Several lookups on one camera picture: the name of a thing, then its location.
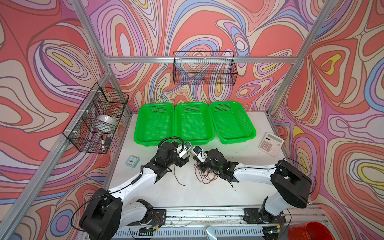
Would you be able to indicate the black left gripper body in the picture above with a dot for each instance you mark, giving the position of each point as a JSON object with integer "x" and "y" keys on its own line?
{"x": 174, "y": 159}

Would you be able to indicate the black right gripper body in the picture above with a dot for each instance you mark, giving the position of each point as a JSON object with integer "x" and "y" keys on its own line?
{"x": 207, "y": 164}

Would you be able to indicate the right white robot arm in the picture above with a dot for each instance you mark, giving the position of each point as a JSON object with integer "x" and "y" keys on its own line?
{"x": 292, "y": 186}

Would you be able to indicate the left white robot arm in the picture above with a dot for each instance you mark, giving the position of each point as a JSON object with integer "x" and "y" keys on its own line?
{"x": 109, "y": 210}

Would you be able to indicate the small green alarm clock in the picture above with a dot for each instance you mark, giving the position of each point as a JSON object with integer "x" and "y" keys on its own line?
{"x": 132, "y": 161}

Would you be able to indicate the left green plastic basket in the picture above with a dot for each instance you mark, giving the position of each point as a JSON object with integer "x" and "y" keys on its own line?
{"x": 155, "y": 122}

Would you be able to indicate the green plastic basket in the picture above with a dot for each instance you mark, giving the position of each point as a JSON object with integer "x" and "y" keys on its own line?
{"x": 193, "y": 123}
{"x": 155, "y": 122}
{"x": 231, "y": 122}

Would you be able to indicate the right green plastic basket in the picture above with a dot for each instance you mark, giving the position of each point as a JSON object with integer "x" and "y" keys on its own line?
{"x": 231, "y": 122}

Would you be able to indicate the middle green plastic basket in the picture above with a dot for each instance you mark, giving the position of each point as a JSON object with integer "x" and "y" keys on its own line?
{"x": 193, "y": 123}

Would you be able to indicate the white pink calculator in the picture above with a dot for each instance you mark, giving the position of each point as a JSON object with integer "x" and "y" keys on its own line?
{"x": 271, "y": 144}

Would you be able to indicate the red bucket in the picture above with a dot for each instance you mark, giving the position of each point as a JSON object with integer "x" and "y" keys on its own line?
{"x": 308, "y": 231}

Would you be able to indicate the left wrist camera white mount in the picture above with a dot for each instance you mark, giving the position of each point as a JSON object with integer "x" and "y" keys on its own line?
{"x": 182, "y": 150}

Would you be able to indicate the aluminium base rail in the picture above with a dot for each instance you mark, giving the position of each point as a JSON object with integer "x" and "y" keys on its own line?
{"x": 216, "y": 223}

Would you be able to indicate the black wire basket left wall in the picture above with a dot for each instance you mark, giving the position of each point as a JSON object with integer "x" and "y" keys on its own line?
{"x": 101, "y": 116}

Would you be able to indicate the black wire basket wall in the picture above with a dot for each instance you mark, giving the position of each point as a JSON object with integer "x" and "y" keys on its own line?
{"x": 207, "y": 68}
{"x": 101, "y": 116}

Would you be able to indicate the black wire basket back wall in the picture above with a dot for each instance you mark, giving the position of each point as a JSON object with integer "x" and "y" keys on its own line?
{"x": 207, "y": 68}

